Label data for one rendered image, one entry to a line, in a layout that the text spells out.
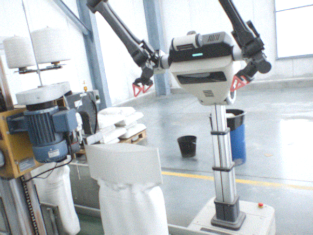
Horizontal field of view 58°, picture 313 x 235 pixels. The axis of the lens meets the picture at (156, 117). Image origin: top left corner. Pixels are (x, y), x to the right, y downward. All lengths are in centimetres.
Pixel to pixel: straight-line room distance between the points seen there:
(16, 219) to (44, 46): 87
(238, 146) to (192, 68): 214
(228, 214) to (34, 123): 142
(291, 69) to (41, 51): 833
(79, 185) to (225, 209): 116
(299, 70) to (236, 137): 587
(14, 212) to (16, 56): 79
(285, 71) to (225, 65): 772
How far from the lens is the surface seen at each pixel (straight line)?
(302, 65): 921
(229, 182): 201
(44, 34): 142
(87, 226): 220
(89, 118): 179
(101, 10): 161
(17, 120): 147
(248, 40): 130
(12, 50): 164
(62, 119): 131
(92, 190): 236
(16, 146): 149
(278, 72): 928
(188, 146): 403
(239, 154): 370
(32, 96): 131
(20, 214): 163
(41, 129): 135
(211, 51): 161
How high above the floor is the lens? 150
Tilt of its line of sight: 12 degrees down
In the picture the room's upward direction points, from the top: 8 degrees counter-clockwise
